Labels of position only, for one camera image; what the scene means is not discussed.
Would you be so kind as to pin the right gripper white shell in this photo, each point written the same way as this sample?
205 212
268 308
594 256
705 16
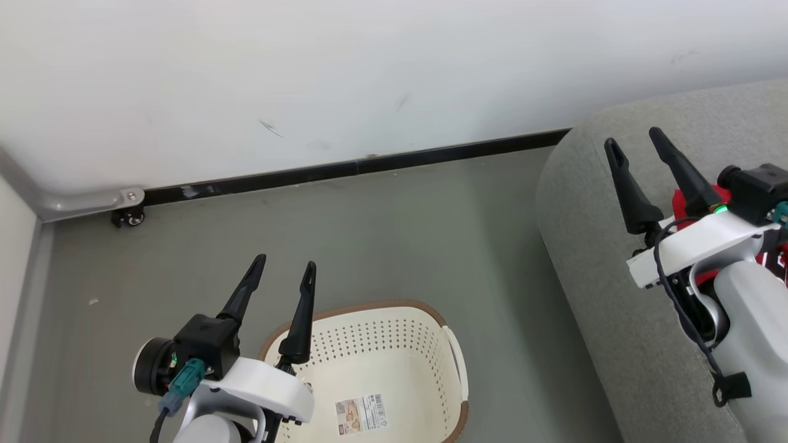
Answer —
695 246

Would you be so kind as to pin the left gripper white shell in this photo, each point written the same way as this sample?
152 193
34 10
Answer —
265 384

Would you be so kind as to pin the red and white garment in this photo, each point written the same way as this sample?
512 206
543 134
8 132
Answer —
679 203

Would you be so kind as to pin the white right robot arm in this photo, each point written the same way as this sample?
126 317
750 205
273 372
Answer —
751 332

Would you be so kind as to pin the cream perforated laundry basket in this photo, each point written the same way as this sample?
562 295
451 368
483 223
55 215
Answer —
394 344

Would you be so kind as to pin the grey fabric sofa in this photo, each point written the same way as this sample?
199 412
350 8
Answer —
591 246

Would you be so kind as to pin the paper barcode label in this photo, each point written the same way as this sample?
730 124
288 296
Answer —
363 413

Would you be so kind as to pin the small black caster wheel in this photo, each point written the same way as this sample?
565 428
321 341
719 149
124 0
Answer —
132 217

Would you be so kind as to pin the black skirting strip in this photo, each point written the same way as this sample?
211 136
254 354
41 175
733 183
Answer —
431 154

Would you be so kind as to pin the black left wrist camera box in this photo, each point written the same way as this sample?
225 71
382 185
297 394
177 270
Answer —
206 338

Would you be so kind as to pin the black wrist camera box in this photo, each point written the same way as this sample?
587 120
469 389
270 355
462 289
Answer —
206 338
763 191

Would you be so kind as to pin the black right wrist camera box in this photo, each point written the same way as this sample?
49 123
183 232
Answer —
763 191

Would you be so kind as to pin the teal left camera connector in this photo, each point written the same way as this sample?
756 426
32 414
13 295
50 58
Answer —
184 381

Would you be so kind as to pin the teal camera connector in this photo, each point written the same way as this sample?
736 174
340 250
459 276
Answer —
782 212
184 381

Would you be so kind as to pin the teal right camera connector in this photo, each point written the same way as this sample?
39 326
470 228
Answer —
782 212

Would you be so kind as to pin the grey metal partition frame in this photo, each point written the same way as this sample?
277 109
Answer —
86 202

